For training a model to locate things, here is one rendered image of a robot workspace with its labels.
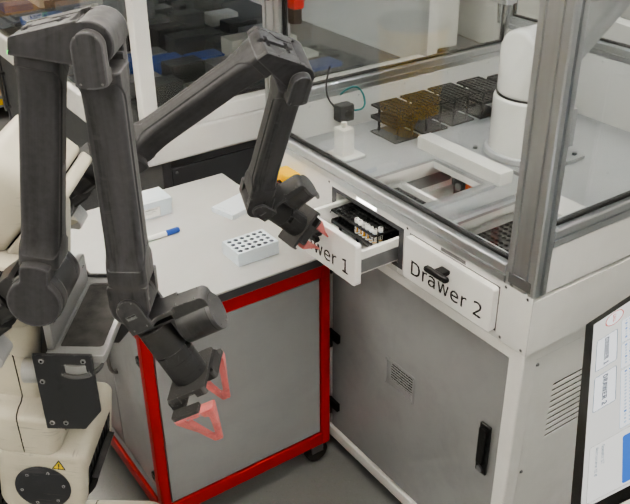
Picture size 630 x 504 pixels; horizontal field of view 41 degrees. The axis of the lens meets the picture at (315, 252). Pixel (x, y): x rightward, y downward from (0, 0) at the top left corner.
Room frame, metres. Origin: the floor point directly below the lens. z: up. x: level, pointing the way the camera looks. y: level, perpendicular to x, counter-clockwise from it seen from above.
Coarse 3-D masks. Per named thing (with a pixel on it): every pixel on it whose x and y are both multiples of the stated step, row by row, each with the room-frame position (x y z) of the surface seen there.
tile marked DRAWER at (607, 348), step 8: (608, 336) 1.22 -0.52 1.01; (616, 336) 1.20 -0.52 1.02; (600, 344) 1.21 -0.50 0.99; (608, 344) 1.19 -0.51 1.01; (616, 344) 1.17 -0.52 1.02; (600, 352) 1.19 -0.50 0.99; (608, 352) 1.17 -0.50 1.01; (616, 352) 1.15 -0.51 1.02; (600, 360) 1.16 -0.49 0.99; (608, 360) 1.15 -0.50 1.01; (600, 368) 1.14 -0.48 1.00
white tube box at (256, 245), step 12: (228, 240) 1.95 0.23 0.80; (240, 240) 1.95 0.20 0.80; (252, 240) 1.95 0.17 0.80; (264, 240) 1.95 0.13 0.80; (276, 240) 1.95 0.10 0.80; (228, 252) 1.92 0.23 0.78; (240, 252) 1.89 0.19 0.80; (252, 252) 1.90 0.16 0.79; (264, 252) 1.92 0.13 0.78; (276, 252) 1.94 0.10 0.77; (240, 264) 1.88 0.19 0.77
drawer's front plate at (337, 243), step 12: (336, 228) 1.77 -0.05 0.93; (324, 240) 1.79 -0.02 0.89; (336, 240) 1.75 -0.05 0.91; (348, 240) 1.71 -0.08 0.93; (312, 252) 1.83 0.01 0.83; (336, 252) 1.75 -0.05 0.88; (348, 252) 1.71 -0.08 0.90; (360, 252) 1.69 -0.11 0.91; (324, 264) 1.79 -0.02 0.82; (336, 264) 1.75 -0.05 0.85; (348, 264) 1.71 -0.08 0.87; (360, 264) 1.69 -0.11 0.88; (348, 276) 1.71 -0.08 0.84; (360, 276) 1.69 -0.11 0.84
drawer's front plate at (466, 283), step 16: (416, 240) 1.71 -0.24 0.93; (416, 256) 1.70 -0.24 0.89; (432, 256) 1.65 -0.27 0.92; (416, 272) 1.69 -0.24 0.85; (464, 272) 1.57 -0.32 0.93; (432, 288) 1.65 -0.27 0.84; (448, 288) 1.60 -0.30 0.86; (464, 288) 1.56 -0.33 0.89; (480, 288) 1.53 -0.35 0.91; (496, 288) 1.50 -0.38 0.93; (448, 304) 1.60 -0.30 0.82; (464, 304) 1.56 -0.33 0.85; (480, 304) 1.52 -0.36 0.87; (496, 304) 1.50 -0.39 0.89; (480, 320) 1.52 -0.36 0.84
